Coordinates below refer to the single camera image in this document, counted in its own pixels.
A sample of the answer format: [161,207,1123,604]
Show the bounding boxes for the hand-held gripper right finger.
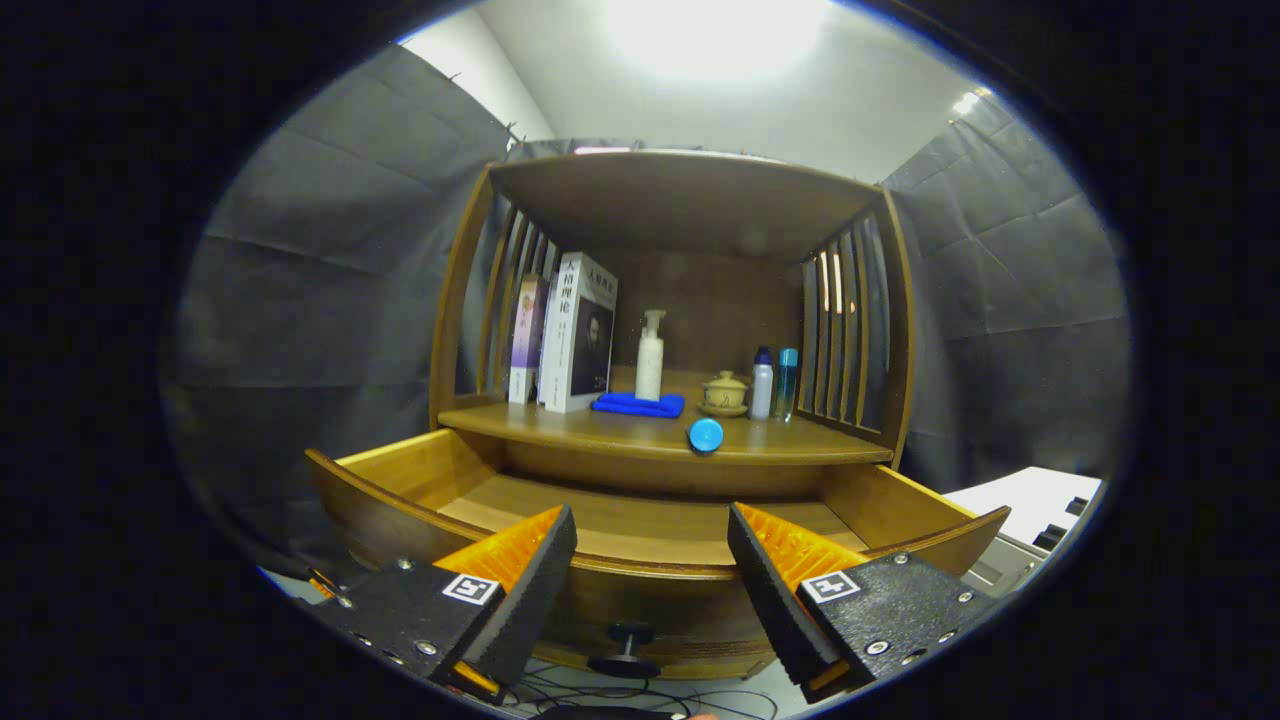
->
[727,502,1001,704]

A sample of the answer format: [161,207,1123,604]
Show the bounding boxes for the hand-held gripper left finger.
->
[300,505,579,706]

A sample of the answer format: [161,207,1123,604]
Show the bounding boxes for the black drawer knob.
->
[587,622,663,680]

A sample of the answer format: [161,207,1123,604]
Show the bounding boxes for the wooden drawer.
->
[305,428,1011,681]

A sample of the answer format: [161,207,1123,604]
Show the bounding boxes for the wooden countertop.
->
[438,370,894,467]

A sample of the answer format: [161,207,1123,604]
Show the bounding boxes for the wooden cabinet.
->
[428,150,916,501]

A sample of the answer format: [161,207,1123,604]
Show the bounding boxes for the white bottle with blue cap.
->
[749,346,775,420]

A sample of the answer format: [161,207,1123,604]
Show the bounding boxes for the yellow lidded teacup with saucer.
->
[697,370,750,418]

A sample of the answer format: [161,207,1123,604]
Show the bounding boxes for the teal transparent bottle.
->
[774,347,800,422]

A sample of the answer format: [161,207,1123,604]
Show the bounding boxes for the blue folded cloth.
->
[590,391,687,419]

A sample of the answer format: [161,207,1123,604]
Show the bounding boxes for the purple book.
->
[508,275,549,405]

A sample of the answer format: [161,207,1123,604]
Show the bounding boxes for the white book with portrait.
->
[540,251,619,415]

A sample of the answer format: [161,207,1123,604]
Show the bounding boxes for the white pump bottle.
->
[635,309,668,402]

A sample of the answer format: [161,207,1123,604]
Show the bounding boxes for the floor cables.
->
[505,665,781,720]

